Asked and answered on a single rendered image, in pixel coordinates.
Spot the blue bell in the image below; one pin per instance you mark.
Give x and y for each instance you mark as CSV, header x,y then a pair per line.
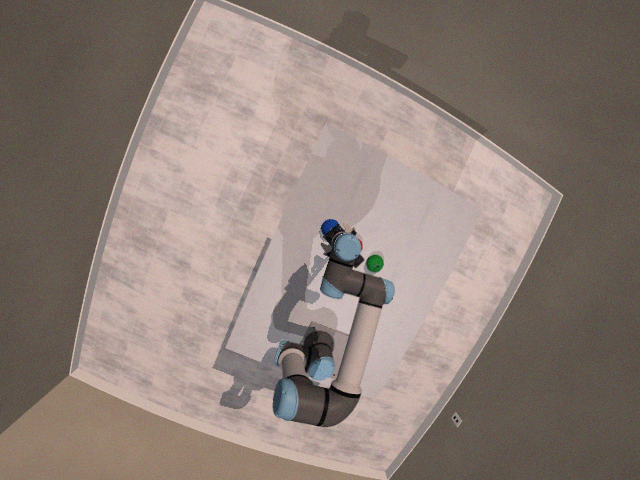
x,y
328,225

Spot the green dome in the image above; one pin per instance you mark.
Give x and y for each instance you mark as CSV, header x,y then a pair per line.
x,y
373,261

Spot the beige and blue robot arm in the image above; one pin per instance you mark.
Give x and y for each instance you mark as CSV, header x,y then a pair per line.
x,y
296,400

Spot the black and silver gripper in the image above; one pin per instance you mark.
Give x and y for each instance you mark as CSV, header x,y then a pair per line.
x,y
328,248

